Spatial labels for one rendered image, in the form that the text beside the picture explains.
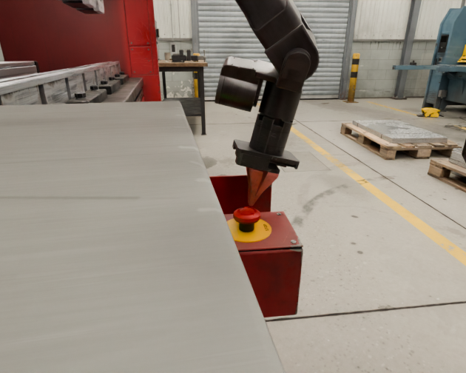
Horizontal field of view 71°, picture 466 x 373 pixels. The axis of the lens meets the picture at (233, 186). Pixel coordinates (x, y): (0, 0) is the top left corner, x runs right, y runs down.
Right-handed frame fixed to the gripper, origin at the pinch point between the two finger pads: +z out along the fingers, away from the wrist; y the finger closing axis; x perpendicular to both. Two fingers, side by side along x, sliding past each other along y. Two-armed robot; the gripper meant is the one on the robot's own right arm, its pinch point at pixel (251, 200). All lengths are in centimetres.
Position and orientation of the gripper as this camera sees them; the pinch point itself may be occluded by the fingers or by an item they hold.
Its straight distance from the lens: 56.2
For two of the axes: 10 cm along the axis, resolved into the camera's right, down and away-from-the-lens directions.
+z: -2.4, 9.1, 3.3
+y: -9.6, -1.9, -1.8
